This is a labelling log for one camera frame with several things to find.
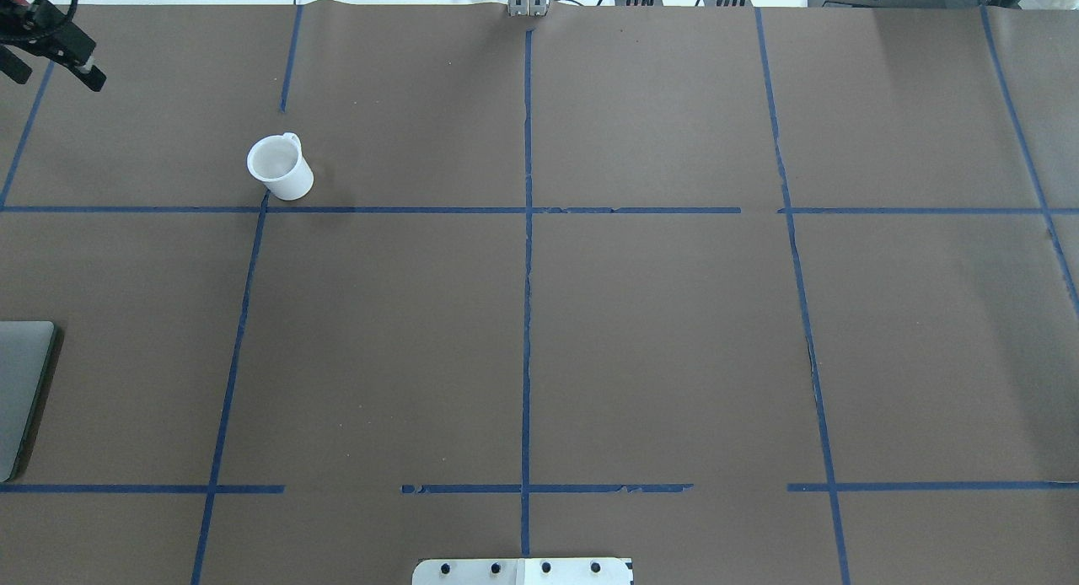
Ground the white pedestal column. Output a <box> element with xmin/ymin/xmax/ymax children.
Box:
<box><xmin>411</xmin><ymin>557</ymin><xmax>636</xmax><ymax>584</ymax></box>

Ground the white plastic cup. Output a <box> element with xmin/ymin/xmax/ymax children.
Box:
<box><xmin>246</xmin><ymin>132</ymin><xmax>314</xmax><ymax>201</ymax></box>

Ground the silver closed laptop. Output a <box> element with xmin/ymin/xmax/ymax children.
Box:
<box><xmin>1</xmin><ymin>319</ymin><xmax>57</xmax><ymax>484</ymax></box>

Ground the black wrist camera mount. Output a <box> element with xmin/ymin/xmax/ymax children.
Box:
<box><xmin>1</xmin><ymin>0</ymin><xmax>105</xmax><ymax>93</ymax></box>

